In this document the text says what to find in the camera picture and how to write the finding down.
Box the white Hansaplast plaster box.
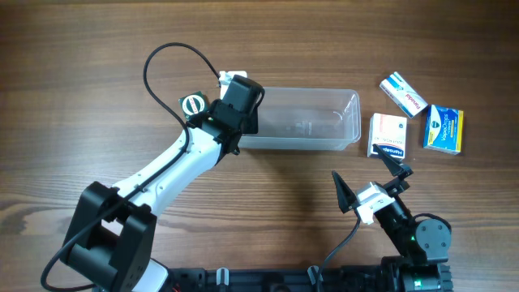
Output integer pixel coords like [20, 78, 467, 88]
[367, 113, 407, 160]

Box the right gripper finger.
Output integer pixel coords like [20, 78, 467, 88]
[332, 170, 358, 213]
[373, 144, 414, 179]

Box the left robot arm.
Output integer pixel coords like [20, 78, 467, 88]
[58, 75, 265, 291]

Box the clear plastic container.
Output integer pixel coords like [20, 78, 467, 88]
[238, 87, 361, 151]

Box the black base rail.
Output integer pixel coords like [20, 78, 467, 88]
[164, 265, 453, 292]

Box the white blue Panadol box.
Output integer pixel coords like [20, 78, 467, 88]
[380, 71, 428, 118]

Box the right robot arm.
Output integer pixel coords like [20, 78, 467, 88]
[314, 144, 453, 291]

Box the blue yellow VapoDrops box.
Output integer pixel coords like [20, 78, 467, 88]
[423, 105, 464, 155]

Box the left black camera cable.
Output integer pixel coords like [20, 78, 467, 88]
[39, 41, 222, 292]

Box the green Zam-Buk ointment box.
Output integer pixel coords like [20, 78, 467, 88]
[178, 91, 209, 120]

